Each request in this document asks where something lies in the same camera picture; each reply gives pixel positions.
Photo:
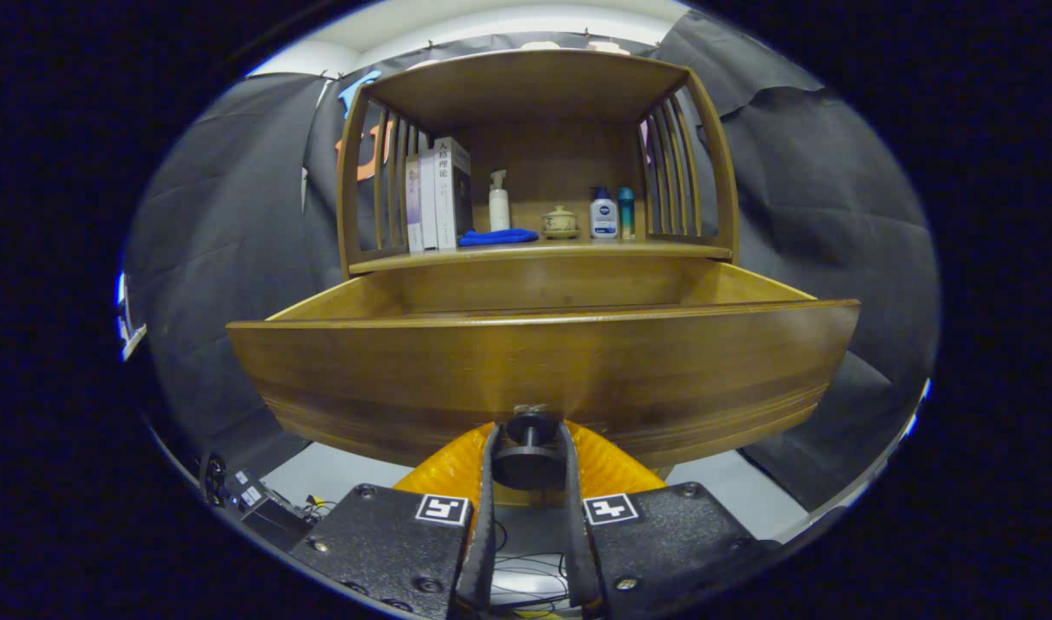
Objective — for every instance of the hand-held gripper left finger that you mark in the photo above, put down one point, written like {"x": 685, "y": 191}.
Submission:
{"x": 485, "y": 534}

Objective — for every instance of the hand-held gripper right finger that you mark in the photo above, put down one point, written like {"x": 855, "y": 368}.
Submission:
{"x": 575, "y": 534}

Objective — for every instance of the pale purple book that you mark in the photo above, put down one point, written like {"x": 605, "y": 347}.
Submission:
{"x": 413, "y": 207}

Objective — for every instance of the wooden cabinet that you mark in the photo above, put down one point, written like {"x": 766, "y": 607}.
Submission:
{"x": 526, "y": 86}

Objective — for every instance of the wooden countertop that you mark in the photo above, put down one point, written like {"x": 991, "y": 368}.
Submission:
{"x": 569, "y": 248}

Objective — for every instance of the wooden drawer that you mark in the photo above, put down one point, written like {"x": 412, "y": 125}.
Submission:
{"x": 405, "y": 370}

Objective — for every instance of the white and blue shiny object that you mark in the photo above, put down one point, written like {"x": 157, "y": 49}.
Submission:
{"x": 134, "y": 336}

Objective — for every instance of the black round drawer knob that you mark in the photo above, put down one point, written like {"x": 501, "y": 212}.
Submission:
{"x": 530, "y": 465}

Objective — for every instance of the small black device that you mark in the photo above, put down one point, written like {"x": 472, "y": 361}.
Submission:
{"x": 214, "y": 482}

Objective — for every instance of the teal slim bottle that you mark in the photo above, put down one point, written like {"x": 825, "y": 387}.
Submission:
{"x": 626, "y": 211}

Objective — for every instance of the blue folded cloth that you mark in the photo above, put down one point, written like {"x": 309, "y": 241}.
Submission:
{"x": 496, "y": 237}

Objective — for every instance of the thin white book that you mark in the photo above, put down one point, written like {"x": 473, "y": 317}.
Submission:
{"x": 429, "y": 202}

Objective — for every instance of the thick white book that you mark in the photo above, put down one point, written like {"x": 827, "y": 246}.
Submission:
{"x": 448, "y": 198}

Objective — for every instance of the white lotion bottle blue cap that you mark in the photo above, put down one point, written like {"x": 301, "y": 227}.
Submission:
{"x": 604, "y": 215}

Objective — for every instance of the white pump bottle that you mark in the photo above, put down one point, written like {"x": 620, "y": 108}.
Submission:
{"x": 499, "y": 211}

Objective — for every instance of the black electronics box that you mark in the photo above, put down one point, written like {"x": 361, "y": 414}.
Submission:
{"x": 272, "y": 517}

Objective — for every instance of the beige lidded ceramic teacup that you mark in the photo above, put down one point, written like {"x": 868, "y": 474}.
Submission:
{"x": 560, "y": 222}

